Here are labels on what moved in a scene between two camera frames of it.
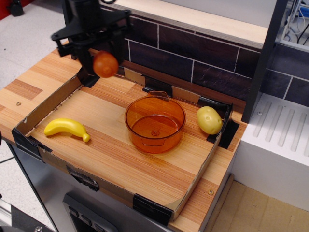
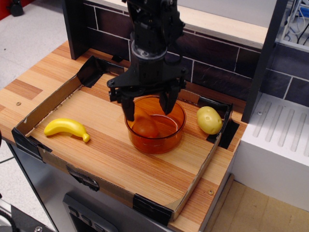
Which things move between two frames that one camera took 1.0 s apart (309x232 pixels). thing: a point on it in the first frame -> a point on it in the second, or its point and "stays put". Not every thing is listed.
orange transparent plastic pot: [155, 123] stays put
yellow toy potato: [209, 120] stays put
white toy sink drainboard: [273, 156] stays put
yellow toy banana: [68, 125] stays put
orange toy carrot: [105, 64] -> [144, 124]
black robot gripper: [88, 22] -> [150, 71]
